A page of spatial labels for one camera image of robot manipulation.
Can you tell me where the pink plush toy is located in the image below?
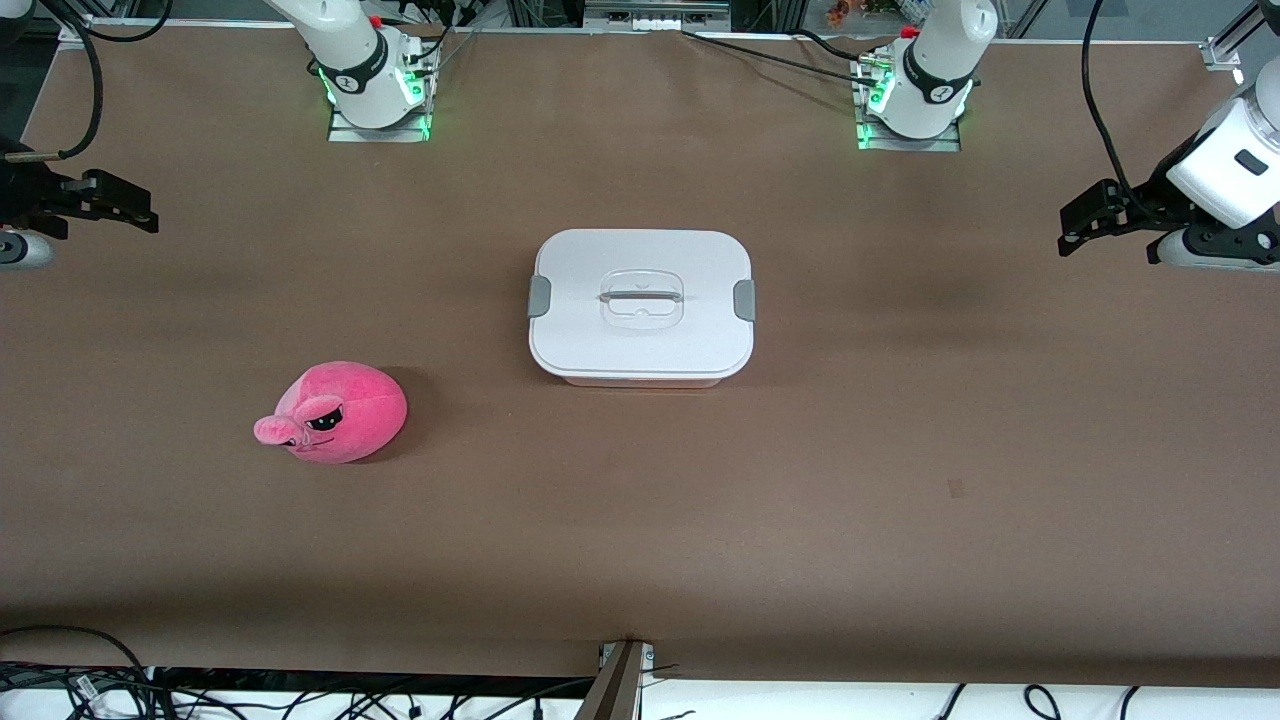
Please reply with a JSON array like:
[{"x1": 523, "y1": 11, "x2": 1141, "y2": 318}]
[{"x1": 253, "y1": 361, "x2": 409, "y2": 465}]

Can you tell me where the white box lid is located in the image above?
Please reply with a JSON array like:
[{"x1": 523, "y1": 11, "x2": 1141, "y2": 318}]
[{"x1": 528, "y1": 228, "x2": 756, "y2": 379}]

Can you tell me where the white plastic box base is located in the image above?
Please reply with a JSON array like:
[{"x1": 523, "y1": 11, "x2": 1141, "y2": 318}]
[{"x1": 545, "y1": 368, "x2": 739, "y2": 389}]

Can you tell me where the grey electronics box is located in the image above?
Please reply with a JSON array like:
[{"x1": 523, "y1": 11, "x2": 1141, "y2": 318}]
[{"x1": 583, "y1": 0, "x2": 731, "y2": 33}]

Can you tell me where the brown table cover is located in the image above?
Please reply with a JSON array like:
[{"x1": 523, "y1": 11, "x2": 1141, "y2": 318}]
[{"x1": 0, "y1": 22, "x2": 1280, "y2": 689}]

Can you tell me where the wooden beam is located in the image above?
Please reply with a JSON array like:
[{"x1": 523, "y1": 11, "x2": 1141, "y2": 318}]
[{"x1": 575, "y1": 640, "x2": 646, "y2": 720}]

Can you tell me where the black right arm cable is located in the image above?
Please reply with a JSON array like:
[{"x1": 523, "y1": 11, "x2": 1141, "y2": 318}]
[{"x1": 30, "y1": 0, "x2": 106, "y2": 163}]

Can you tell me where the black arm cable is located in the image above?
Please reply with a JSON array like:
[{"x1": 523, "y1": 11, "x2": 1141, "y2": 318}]
[
  {"x1": 30, "y1": 0, "x2": 106, "y2": 163},
  {"x1": 1080, "y1": 0, "x2": 1151, "y2": 216}
]

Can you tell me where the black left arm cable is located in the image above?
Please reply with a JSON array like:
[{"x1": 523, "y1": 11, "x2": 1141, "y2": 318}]
[{"x1": 1080, "y1": 0, "x2": 1151, "y2": 216}]

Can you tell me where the aluminium frame profile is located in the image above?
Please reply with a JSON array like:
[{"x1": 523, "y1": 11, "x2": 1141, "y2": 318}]
[
  {"x1": 1203, "y1": 0, "x2": 1271, "y2": 71},
  {"x1": 55, "y1": 0, "x2": 101, "y2": 46}
]

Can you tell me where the black background cable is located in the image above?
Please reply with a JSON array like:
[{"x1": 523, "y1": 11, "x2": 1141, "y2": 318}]
[{"x1": 55, "y1": 0, "x2": 176, "y2": 43}]

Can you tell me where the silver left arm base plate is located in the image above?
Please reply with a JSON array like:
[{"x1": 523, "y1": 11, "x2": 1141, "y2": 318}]
[{"x1": 855, "y1": 55, "x2": 963, "y2": 153}]

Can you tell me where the short black table cable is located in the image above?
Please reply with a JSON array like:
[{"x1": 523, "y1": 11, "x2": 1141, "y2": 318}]
[{"x1": 790, "y1": 28, "x2": 876, "y2": 66}]

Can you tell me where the long black table cable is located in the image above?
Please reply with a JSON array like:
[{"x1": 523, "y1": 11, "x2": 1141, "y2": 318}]
[{"x1": 683, "y1": 28, "x2": 881, "y2": 83}]

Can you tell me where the black looped floor cable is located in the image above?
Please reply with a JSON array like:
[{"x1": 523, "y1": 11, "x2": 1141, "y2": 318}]
[{"x1": 0, "y1": 625, "x2": 151, "y2": 691}]

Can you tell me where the small metal bracket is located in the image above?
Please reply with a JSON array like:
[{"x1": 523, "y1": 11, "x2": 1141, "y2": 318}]
[{"x1": 598, "y1": 642, "x2": 656, "y2": 681}]

